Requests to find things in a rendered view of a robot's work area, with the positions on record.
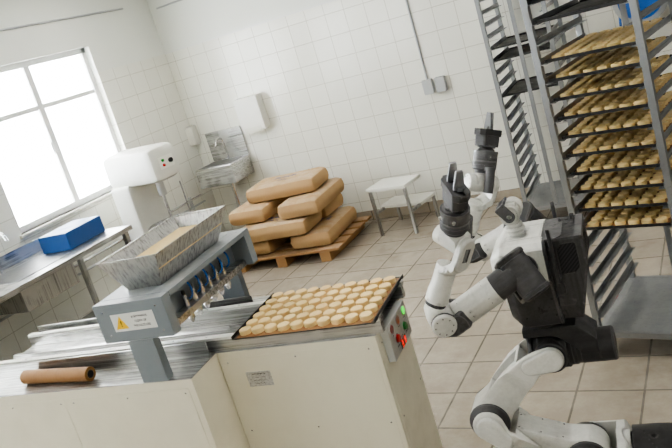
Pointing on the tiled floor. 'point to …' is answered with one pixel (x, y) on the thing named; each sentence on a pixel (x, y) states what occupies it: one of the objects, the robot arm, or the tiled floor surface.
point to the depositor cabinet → (125, 407)
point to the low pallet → (285, 254)
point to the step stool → (400, 198)
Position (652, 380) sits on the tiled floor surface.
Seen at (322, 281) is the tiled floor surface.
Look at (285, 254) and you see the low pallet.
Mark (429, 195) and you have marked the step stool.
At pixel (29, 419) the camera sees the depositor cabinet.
